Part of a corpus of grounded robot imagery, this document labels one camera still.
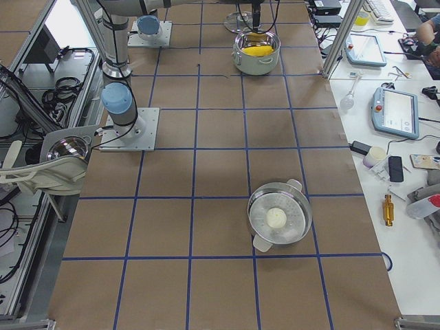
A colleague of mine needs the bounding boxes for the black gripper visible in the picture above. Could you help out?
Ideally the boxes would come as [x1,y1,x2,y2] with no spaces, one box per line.
[250,0,262,29]

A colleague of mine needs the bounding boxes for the glass pot lid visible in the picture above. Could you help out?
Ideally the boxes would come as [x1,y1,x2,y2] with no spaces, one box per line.
[223,11,253,34]

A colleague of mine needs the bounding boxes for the yellow corn cob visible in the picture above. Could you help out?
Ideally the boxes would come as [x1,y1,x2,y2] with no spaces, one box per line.
[241,45,274,57]

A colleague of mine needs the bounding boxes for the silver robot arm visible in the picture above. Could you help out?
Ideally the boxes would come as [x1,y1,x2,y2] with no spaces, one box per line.
[98,1,190,149]
[136,15,162,40]

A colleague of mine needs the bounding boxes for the person forearm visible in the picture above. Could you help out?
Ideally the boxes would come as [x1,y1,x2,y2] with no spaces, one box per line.
[416,19,439,45]

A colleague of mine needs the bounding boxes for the steel steamer pot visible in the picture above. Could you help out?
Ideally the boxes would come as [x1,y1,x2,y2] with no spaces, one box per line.
[247,179,312,252]

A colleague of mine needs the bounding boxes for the steel bowl with corn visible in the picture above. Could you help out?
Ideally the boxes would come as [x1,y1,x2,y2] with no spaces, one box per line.
[46,135,89,160]

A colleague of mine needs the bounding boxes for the blue teach pendant far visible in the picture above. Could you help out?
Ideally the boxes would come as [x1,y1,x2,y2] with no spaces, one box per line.
[345,34,387,67]

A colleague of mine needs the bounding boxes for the blue teach pendant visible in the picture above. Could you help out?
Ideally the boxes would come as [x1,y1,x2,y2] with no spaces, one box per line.
[345,34,387,67]
[371,87,419,140]

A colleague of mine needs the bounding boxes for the white light bulb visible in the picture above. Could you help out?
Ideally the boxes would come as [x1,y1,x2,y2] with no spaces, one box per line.
[340,91,355,113]

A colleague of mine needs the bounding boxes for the black scissors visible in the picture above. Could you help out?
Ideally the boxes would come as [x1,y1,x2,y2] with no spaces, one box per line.
[381,82,395,89]

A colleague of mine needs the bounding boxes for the black power adapter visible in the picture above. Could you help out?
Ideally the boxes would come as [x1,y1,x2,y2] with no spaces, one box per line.
[349,140,371,156]

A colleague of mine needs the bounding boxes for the blue teach pendant near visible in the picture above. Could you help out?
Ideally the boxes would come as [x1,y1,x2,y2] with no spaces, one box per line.
[371,87,419,140]

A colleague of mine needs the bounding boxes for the white paper cup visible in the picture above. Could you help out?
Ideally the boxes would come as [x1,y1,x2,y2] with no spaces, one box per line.
[363,146,386,168]

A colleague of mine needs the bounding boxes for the white steamed bun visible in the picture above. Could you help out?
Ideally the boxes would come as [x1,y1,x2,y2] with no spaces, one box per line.
[266,208,287,229]

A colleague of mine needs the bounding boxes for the black smartphone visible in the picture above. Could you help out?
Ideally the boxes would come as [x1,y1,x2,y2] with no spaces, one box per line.
[388,156,404,183]

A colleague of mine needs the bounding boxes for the gold metal cylinder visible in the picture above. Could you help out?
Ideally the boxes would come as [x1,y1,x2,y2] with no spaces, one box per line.
[382,194,394,227]

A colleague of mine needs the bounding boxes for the aluminium frame post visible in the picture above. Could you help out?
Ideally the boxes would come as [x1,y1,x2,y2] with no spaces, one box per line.
[322,0,364,78]

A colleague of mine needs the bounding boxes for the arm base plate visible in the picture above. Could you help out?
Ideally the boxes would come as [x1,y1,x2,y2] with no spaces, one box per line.
[98,107,160,152]
[128,21,173,48]

